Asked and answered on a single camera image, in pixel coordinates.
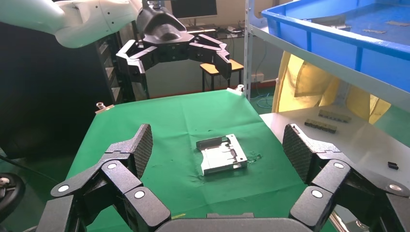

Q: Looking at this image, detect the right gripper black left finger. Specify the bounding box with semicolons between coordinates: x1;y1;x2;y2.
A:
37;124;172;232

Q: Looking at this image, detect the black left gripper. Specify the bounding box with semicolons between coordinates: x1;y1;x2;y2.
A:
116;7;233;85

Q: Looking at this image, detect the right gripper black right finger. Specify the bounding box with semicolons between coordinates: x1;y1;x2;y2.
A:
281;123;410;232

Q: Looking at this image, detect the stamped sheet metal bracket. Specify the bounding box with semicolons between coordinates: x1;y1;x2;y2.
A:
312;14;352;31
196;133;248;176

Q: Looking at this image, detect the wooden seat stool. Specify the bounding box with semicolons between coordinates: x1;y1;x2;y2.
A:
200;59;245;92

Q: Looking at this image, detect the green table cloth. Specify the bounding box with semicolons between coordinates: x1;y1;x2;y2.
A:
65;89;337;232

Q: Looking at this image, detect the black computer monitor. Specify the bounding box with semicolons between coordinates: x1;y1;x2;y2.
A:
170;0;218;19

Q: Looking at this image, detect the dark grey terminal strip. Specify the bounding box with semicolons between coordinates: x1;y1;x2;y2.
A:
304;119;338;134
319;109;352;124

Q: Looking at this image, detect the silver binder clip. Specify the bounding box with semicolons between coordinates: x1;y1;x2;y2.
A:
95;101;115;115
226;84;245;96

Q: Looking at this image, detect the black storage rack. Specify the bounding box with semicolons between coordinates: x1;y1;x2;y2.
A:
94;32;149;105

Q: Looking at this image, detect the black round robot part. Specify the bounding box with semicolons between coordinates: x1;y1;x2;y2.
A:
0;173;26;222

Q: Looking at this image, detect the blue plastic bin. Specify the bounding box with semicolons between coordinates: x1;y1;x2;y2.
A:
261;0;410;93

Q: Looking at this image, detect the white shelf upright post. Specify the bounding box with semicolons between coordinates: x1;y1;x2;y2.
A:
243;0;256;102

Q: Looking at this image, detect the blue cable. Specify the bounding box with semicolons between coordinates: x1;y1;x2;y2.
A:
255;93;274;110

